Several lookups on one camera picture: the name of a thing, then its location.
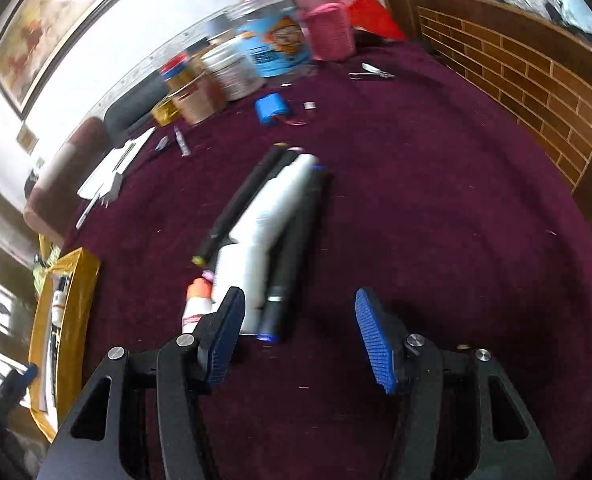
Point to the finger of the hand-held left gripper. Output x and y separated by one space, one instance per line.
23 377

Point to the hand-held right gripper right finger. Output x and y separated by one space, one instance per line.
375 345

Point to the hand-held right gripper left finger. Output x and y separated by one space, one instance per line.
223 342

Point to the white glue bottle orange cap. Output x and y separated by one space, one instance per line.
197 307

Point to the white bottle with square code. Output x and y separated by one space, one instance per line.
241 280

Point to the yellow cardboard box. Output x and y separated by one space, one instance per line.
71 310

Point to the black marker blue cap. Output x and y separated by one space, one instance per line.
296 255

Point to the black marker yellow cap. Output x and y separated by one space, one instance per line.
241 205

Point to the white spray bottle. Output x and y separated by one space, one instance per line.
276 205

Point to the brown padded chair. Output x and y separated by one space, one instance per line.
61 180

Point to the clear blue ballpoint pen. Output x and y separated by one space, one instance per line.
181 141

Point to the white charger plug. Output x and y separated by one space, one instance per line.
111 170

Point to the small blue pen cap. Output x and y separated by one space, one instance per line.
162 143

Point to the gold tape roll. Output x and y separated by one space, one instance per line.
165 114

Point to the clear jar orange contents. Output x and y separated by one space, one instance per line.
198 102

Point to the dark sofa backrest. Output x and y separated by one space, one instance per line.
136 107

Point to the white plastic jar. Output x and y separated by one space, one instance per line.
233 72

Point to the metal nail clippers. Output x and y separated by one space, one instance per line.
373 72

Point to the jar of gold packets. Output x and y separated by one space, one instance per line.
178 72

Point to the wooden headboard brick pattern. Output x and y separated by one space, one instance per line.
525 80

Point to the clear jar blue cartoon label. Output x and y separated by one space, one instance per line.
276 40

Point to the pink thermos knitted sleeve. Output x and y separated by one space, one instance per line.
326 25

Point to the red bag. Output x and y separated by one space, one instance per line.
373 12

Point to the small wall picture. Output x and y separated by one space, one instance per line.
27 138

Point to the framed wall painting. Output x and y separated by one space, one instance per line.
61 35

